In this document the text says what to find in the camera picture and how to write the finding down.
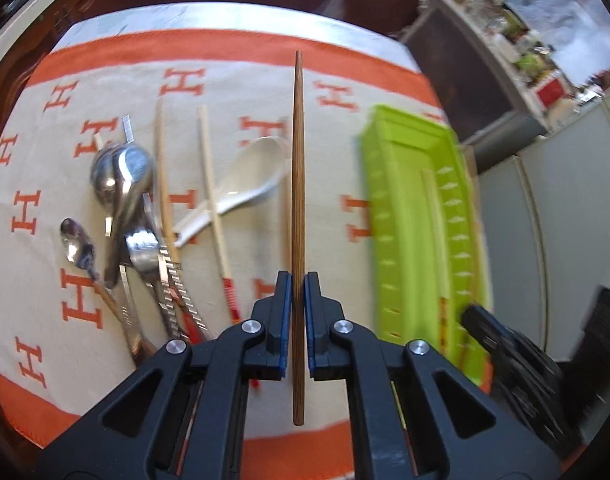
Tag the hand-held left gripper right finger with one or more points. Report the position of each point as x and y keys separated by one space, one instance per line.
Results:
x=310 y=320

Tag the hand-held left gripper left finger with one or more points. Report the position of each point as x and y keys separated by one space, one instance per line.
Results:
x=286 y=320

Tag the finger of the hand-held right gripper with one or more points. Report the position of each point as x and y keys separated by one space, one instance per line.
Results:
x=485 y=322

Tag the bamboo chopstick with red pattern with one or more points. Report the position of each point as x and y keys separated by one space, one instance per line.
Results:
x=432 y=230
x=212 y=200

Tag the dark brown wooden chopstick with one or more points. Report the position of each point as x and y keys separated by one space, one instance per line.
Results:
x=286 y=230
x=298 y=210

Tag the green plastic utensil tray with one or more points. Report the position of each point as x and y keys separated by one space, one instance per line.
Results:
x=400 y=240

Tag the black device with green light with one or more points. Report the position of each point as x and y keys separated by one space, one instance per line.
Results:
x=602 y=350

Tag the white refrigerator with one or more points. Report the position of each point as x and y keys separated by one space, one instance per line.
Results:
x=560 y=210

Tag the white ceramic soup spoon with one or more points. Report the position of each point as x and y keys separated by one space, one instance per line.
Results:
x=255 y=165

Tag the plain tan bamboo chopstick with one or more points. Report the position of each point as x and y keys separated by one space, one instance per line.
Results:
x=164 y=185

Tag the large steel spoon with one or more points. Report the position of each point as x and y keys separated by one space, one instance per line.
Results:
x=105 y=175
x=135 y=165

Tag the small steel spoon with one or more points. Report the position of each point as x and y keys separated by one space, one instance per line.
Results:
x=75 y=240

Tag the orange and white printed blanket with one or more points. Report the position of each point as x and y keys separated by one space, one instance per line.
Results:
x=265 y=90

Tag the dark side cabinet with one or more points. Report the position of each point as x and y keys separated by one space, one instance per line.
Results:
x=465 y=70

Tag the cluttered kitchen shelf goods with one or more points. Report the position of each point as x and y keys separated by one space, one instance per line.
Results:
x=535 y=20

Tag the beige kitchen countertop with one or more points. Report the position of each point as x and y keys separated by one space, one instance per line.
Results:
x=35 y=25

